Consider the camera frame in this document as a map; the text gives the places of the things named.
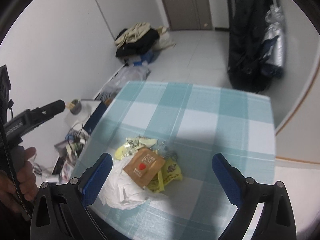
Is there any white tissue paper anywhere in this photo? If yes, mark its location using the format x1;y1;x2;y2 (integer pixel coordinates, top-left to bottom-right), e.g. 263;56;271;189
98;157;168;210

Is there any brown heart snack packet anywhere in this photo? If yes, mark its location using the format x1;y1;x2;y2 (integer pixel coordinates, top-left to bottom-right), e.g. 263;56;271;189
123;147;165;188

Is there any yellow plastic wrapper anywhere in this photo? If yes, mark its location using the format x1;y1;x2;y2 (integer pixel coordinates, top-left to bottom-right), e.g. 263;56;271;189
147;157;183;193

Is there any person's left hand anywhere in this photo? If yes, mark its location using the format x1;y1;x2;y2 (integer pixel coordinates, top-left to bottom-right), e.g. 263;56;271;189
0;147;38;213

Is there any pale yellow crumpled wrapper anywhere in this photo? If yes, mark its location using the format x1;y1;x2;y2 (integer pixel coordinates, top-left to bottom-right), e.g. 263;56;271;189
114;136;158;160

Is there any grey cup with sticks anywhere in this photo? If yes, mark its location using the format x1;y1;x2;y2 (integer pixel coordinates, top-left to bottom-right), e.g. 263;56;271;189
66;99;82;115

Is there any dark blue flat box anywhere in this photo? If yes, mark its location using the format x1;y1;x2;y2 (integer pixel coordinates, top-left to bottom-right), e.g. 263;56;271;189
84;100;107;135

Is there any teal checkered tablecloth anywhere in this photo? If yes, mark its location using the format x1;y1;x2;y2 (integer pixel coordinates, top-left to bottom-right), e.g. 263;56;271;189
73;81;276;239

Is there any grey plastic courier bag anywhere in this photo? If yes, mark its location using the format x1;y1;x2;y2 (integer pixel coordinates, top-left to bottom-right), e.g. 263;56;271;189
100;66;151;94

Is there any black hanging jacket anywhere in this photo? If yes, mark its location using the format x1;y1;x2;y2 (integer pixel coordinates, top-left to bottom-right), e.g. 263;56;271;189
227;0;280;93

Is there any white cloth bag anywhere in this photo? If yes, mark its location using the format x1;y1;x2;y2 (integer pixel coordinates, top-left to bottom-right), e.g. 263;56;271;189
153;26;176;51

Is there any pile of clothes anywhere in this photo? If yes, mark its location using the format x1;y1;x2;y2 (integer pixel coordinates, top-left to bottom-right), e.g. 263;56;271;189
114;22;159;58

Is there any silver folded umbrella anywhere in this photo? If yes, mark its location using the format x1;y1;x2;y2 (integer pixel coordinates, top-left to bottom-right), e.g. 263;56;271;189
260;5;286;79

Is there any brown door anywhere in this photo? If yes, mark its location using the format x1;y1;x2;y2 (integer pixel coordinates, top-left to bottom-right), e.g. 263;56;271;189
162;0;213;31

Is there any tangled cables clutter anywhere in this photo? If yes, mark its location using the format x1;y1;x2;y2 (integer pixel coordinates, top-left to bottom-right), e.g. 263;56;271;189
54;122;90;161

